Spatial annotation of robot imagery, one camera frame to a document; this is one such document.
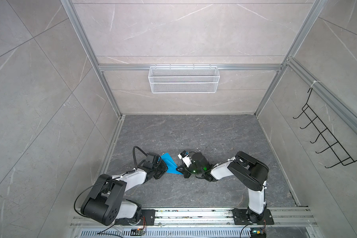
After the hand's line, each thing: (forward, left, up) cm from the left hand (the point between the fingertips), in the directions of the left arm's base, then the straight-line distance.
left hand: (169, 164), depth 91 cm
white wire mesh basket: (+49, -11, +28) cm, 57 cm away
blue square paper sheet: (-2, -1, +2) cm, 3 cm away
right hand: (-2, -5, -1) cm, 5 cm away
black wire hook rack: (-4, -75, +31) cm, 81 cm away
